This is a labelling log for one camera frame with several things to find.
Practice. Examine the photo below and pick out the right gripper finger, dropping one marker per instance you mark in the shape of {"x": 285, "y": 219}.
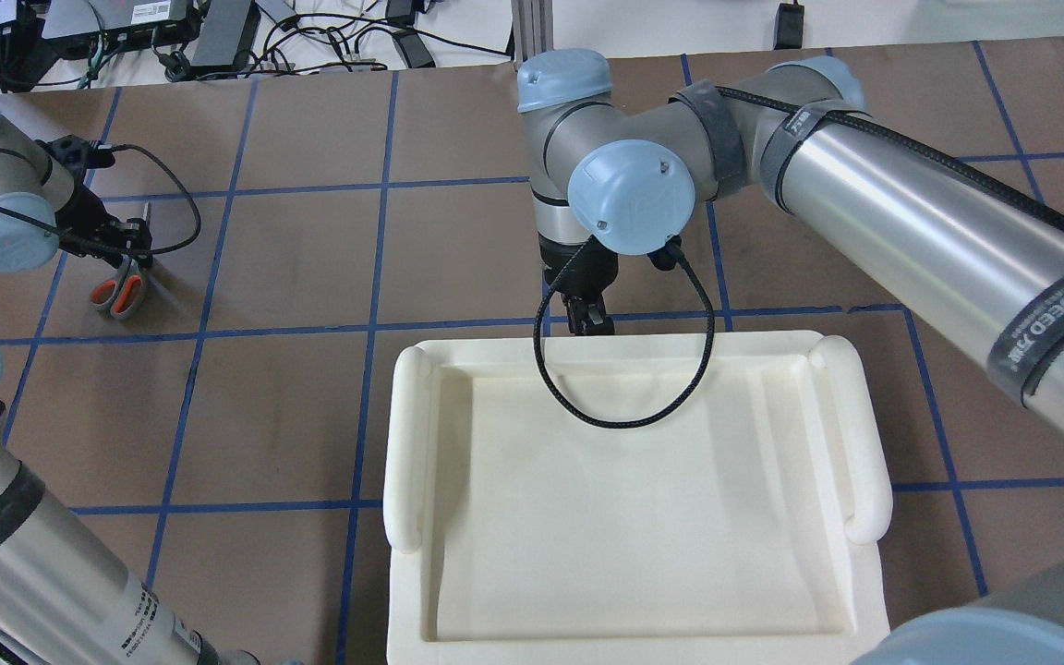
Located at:
{"x": 577, "y": 316}
{"x": 599, "y": 322}

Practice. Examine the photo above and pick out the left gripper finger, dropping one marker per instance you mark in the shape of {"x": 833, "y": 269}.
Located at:
{"x": 138, "y": 234}
{"x": 142, "y": 257}

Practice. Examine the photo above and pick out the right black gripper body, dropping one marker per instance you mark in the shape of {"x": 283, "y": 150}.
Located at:
{"x": 590, "y": 271}

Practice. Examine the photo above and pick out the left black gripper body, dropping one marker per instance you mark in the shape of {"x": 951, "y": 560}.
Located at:
{"x": 96, "y": 219}

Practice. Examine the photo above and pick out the orange grey handled scissors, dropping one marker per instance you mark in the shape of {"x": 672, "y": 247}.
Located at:
{"x": 122, "y": 295}

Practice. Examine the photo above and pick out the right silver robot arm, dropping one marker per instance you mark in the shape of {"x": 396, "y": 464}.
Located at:
{"x": 980, "y": 261}

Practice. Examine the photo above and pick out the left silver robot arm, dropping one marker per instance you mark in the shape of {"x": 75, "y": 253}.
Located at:
{"x": 65, "y": 598}

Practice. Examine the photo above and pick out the white plastic tray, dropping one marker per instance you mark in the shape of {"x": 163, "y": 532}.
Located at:
{"x": 741, "y": 529}

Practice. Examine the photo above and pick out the black power adapter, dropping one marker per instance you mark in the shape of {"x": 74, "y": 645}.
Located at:
{"x": 788, "y": 31}

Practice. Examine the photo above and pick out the aluminium frame post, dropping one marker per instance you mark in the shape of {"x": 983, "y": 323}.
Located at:
{"x": 532, "y": 29}

